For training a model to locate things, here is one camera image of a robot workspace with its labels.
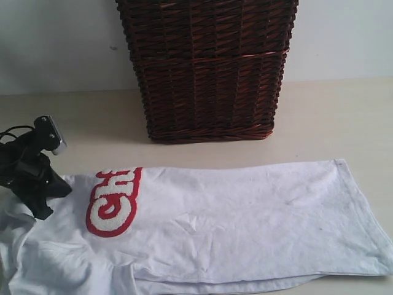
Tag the white t-shirt red logo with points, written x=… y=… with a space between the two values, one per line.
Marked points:
x=187 y=231

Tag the dark brown wicker basket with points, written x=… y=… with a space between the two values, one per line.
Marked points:
x=208 y=70

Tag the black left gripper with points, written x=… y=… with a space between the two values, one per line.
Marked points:
x=26 y=171

